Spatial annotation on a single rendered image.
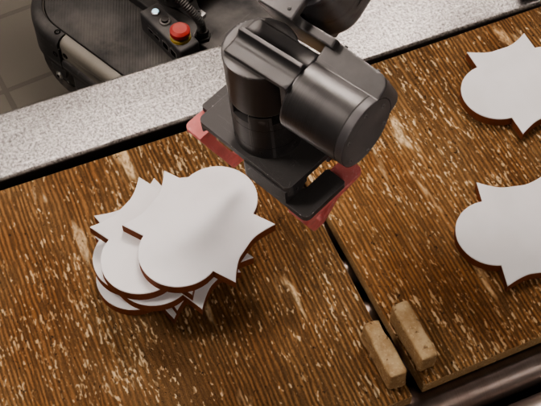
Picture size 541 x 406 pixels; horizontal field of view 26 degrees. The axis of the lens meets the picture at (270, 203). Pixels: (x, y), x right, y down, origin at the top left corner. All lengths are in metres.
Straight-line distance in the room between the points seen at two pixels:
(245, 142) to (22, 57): 1.66
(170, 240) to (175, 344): 0.10
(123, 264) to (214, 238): 0.08
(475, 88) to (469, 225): 0.17
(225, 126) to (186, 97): 0.30
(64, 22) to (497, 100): 1.21
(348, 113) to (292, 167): 0.12
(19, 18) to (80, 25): 0.39
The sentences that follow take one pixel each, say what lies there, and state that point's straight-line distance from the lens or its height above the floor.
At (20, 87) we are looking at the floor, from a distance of 2.49.
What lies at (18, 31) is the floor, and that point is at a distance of 2.60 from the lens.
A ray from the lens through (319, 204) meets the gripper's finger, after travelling 0.93.
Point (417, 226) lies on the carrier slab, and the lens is 1.13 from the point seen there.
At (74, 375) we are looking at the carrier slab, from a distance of 1.06.
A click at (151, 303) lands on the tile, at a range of 1.03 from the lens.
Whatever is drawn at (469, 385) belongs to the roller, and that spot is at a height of 0.92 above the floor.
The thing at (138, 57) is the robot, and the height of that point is 0.24.
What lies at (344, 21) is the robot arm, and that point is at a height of 1.22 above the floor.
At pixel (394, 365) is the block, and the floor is 0.96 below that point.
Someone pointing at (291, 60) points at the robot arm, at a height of 1.24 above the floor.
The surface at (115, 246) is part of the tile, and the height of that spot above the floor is 0.99.
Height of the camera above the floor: 1.87
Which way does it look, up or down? 56 degrees down
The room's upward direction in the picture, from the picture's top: straight up
